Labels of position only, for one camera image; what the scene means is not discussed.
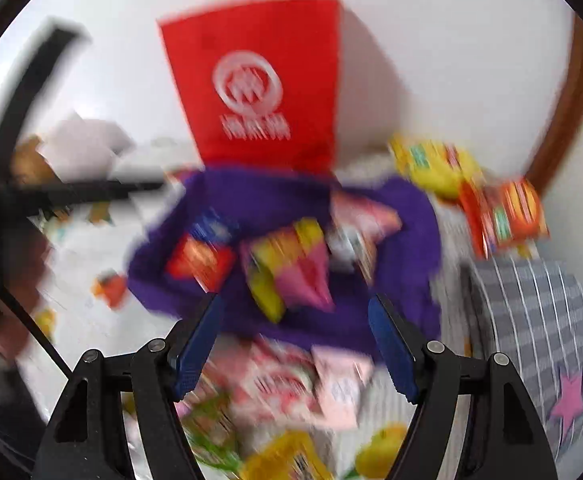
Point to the pale pink peach packet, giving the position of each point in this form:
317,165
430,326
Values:
341,385

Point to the pink panda snack packet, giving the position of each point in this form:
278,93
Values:
361,230

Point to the red snack packet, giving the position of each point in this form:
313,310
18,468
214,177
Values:
196,260

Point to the brown wooden door frame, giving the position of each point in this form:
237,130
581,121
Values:
571,110

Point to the purple fabric basket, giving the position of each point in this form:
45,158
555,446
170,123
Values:
281,330

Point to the red paper bag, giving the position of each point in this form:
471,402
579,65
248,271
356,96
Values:
261,85

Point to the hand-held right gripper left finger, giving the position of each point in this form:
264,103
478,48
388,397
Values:
196,350

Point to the yellow and pink snack bag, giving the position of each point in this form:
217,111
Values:
291,270

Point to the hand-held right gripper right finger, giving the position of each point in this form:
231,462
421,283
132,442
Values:
391,355

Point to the light wooden chair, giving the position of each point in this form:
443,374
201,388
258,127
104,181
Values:
31,162

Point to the green triangular snack packet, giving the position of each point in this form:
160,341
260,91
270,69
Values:
211,425

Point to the orange snack bag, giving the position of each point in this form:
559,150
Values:
506,215

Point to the yellow snack packet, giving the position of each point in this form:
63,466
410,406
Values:
286,460

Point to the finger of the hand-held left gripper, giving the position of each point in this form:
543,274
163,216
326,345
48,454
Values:
96,190
26,90

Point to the white and red candy packet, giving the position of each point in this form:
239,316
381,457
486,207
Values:
271,380

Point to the white plastic bag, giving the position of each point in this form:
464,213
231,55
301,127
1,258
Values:
81,145

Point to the grey checked cloth with star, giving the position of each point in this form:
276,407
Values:
536,320

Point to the blue snack packet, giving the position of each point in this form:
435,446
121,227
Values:
211,225

